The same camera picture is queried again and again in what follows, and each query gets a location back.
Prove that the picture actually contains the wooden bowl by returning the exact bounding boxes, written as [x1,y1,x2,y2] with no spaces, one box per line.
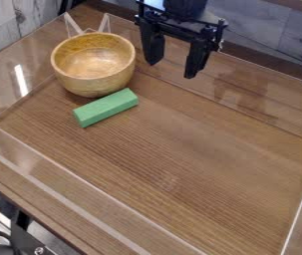
[51,32,137,98]

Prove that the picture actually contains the green rectangular block stick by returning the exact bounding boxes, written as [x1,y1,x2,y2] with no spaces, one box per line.
[74,89,139,128]

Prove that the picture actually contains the clear acrylic tray walls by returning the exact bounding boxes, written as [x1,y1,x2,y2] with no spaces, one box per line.
[0,11,302,255]

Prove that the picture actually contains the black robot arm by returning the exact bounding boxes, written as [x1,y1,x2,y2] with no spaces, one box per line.
[135,0,227,79]

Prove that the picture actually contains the black table leg bracket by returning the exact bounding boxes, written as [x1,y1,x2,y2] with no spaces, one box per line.
[11,210,60,255]

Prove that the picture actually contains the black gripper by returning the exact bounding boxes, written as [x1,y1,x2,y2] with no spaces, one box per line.
[137,0,227,79]

